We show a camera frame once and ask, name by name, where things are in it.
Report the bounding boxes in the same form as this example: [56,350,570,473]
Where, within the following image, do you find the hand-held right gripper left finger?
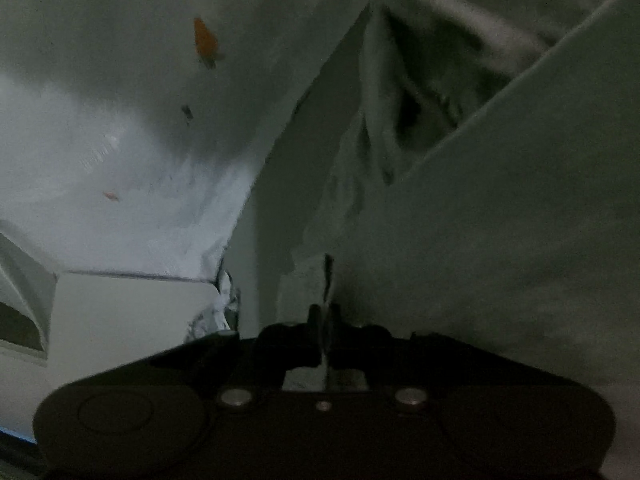
[216,304,323,407]

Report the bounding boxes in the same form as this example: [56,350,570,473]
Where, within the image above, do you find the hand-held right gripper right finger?
[325,304,432,407]

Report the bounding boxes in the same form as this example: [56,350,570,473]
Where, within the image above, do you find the grey garment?
[279,0,640,398]

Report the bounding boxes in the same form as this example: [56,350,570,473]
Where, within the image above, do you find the white side board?
[47,271,237,413]

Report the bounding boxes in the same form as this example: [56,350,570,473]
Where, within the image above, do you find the white carrot print backdrop sheet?
[0,0,373,283]

